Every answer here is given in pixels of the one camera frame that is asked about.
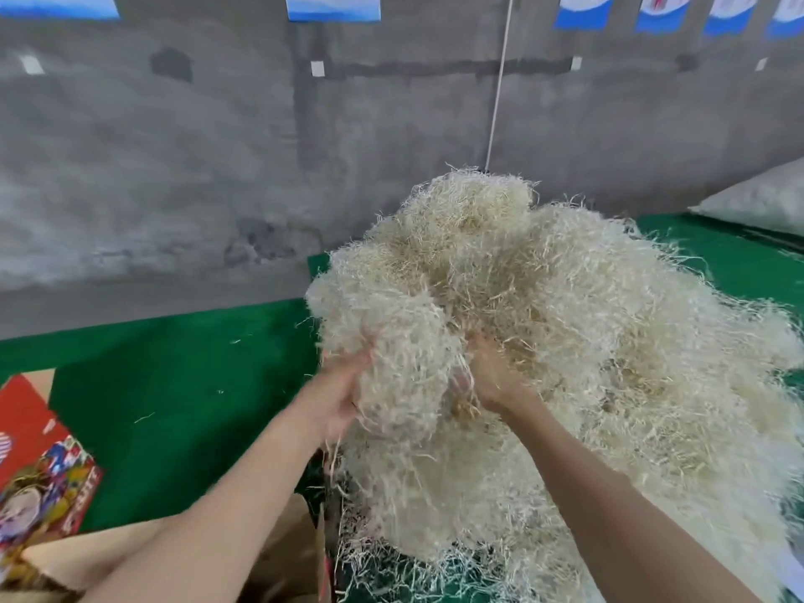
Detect person's right hand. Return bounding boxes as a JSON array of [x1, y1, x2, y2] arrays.
[[462, 335, 544, 422]]

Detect person's left hand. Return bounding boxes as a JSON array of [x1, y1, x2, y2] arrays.
[[291, 348, 376, 447]]

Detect pile of wood wool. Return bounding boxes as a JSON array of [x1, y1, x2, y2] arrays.
[[305, 167, 804, 603]]

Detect red cardboard box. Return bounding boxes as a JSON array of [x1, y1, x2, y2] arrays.
[[18, 493, 334, 603]]

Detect group of red boxes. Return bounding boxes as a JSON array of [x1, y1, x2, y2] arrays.
[[0, 368, 105, 591]]

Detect person's left forearm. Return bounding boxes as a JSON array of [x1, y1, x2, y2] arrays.
[[81, 395, 334, 603]]

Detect person's right forearm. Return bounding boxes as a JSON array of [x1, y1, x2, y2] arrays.
[[502, 395, 761, 603]]

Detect white pole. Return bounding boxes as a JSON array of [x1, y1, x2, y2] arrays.
[[483, 0, 517, 173]]

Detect white sack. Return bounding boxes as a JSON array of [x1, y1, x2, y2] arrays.
[[688, 157, 804, 237]]

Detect narrow white blue banner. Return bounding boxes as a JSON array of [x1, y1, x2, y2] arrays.
[[766, 0, 804, 40], [634, 0, 693, 35], [703, 0, 763, 39], [556, 0, 617, 31]]

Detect white blue wall poster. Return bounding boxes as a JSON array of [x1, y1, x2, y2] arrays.
[[285, 0, 382, 23], [0, 0, 121, 21]]

